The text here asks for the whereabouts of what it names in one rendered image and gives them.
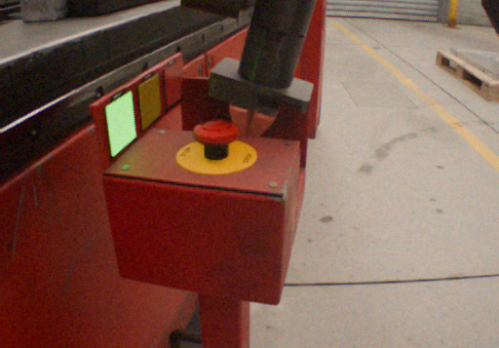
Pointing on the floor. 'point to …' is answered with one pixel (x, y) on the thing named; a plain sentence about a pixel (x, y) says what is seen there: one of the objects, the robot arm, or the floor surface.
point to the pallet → (469, 76)
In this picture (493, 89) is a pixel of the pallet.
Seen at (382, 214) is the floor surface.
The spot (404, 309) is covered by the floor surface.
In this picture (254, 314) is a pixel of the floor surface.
